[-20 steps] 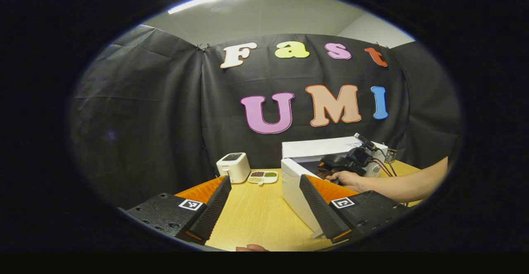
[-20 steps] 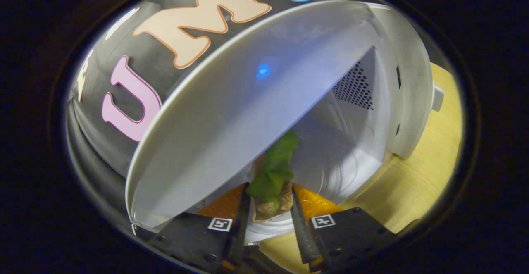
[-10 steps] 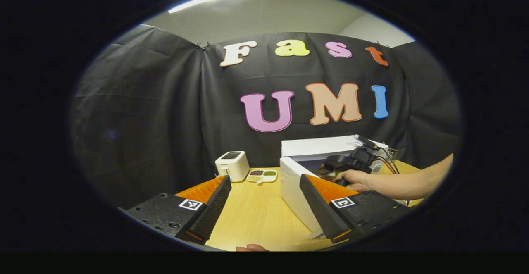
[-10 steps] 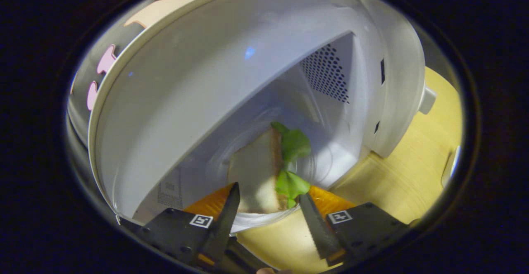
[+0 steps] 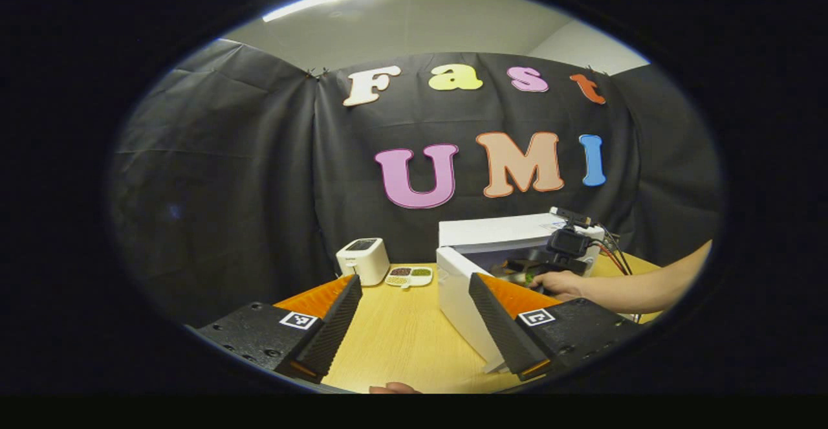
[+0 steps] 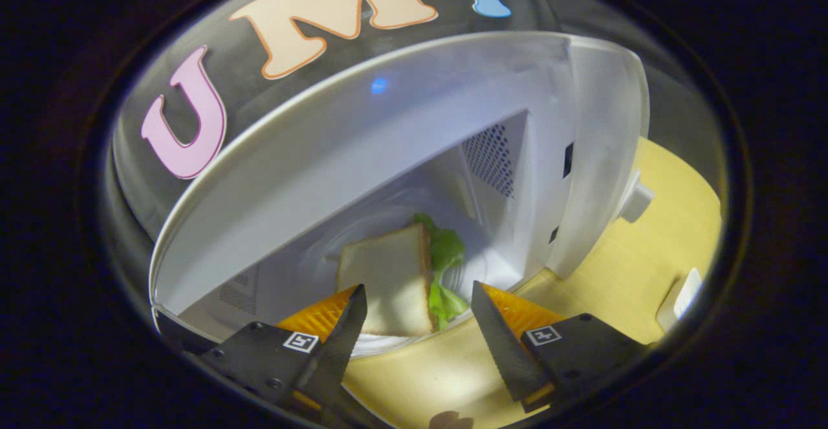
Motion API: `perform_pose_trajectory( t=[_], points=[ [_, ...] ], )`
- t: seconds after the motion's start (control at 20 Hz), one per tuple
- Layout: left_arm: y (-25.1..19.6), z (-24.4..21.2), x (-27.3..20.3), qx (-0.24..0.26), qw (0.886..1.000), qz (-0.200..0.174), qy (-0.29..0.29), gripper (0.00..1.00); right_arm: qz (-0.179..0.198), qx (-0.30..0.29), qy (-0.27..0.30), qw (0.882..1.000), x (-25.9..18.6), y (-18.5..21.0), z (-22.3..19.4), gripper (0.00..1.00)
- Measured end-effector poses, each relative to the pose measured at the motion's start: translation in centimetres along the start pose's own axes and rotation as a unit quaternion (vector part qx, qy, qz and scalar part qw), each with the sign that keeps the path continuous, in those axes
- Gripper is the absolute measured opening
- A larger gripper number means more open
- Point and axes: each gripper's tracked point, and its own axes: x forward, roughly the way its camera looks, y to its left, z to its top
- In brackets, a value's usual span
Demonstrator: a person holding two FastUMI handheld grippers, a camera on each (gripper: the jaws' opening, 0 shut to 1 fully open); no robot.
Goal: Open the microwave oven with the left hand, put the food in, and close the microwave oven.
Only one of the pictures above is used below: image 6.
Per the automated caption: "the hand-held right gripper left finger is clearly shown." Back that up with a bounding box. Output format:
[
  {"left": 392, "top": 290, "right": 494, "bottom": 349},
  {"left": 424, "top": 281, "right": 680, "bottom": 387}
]
[{"left": 201, "top": 284, "right": 368, "bottom": 417}]

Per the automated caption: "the white microwave oven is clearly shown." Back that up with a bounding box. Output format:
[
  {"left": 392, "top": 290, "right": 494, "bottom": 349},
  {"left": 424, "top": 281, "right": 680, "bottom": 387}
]
[{"left": 149, "top": 31, "right": 654, "bottom": 365}]

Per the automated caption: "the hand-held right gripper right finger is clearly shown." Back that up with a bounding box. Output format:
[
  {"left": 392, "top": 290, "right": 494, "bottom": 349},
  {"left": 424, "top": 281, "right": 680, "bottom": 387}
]
[{"left": 471, "top": 280, "right": 648, "bottom": 413}]

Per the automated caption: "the sandwich with green lettuce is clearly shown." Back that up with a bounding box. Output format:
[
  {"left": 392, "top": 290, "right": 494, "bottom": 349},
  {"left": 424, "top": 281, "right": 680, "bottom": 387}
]
[{"left": 336, "top": 214, "right": 468, "bottom": 338}]

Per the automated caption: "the white tray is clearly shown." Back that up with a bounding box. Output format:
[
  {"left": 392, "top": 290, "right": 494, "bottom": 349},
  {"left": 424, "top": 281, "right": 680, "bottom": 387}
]
[{"left": 657, "top": 267, "right": 703, "bottom": 333}]

